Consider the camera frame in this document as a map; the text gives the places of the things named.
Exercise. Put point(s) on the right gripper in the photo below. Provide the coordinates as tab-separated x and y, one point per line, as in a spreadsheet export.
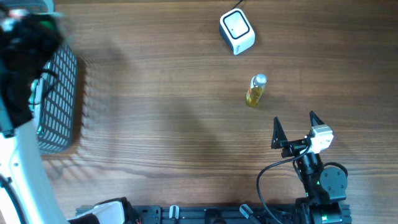
280	138

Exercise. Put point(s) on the yellow oil bottle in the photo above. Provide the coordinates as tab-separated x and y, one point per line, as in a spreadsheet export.
256	89

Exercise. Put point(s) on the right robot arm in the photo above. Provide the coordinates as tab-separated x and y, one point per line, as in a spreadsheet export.
324	183

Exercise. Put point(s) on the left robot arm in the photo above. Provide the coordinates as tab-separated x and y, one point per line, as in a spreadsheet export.
27	195

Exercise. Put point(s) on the white barcode scanner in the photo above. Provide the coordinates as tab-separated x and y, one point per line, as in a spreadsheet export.
236	31

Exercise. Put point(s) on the grey plastic mesh basket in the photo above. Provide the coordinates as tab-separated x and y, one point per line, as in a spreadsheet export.
59	99

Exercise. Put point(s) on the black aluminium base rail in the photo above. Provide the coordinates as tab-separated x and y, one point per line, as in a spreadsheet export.
284	213

